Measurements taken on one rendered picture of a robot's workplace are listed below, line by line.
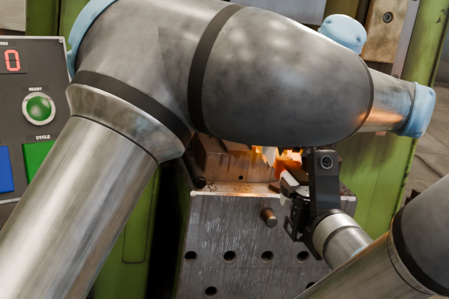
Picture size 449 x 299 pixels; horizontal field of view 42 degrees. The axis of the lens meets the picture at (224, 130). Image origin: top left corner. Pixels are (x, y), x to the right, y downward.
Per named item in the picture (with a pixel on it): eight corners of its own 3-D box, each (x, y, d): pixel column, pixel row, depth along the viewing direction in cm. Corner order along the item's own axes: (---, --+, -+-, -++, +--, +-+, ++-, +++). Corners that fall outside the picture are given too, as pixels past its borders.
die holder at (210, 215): (319, 361, 142) (359, 197, 128) (165, 369, 132) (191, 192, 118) (254, 242, 193) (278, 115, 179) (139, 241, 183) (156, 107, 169)
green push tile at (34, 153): (73, 181, 100) (66, 138, 101) (30, 188, 95) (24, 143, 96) (68, 182, 101) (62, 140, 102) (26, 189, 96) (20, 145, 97)
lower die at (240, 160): (288, 183, 130) (296, 148, 127) (202, 180, 124) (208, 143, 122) (240, 121, 168) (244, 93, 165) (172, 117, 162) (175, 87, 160)
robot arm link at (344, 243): (348, 320, 77) (361, 263, 75) (316, 274, 87) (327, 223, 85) (399, 318, 80) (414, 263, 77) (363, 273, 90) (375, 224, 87)
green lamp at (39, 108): (51, 124, 99) (53, 100, 98) (23, 123, 98) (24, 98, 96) (52, 118, 102) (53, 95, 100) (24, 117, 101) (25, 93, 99)
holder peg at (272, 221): (277, 229, 121) (279, 217, 120) (264, 228, 120) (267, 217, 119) (270, 219, 125) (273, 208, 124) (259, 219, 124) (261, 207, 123)
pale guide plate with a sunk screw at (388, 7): (394, 63, 139) (411, -8, 134) (360, 60, 137) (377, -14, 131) (389, 61, 141) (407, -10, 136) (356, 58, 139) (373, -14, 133)
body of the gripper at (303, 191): (280, 225, 103) (305, 261, 92) (288, 180, 100) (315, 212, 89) (319, 225, 105) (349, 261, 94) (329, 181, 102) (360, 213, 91)
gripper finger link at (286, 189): (272, 183, 104) (291, 205, 96) (273, 175, 104) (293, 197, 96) (296, 183, 106) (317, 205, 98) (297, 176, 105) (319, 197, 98)
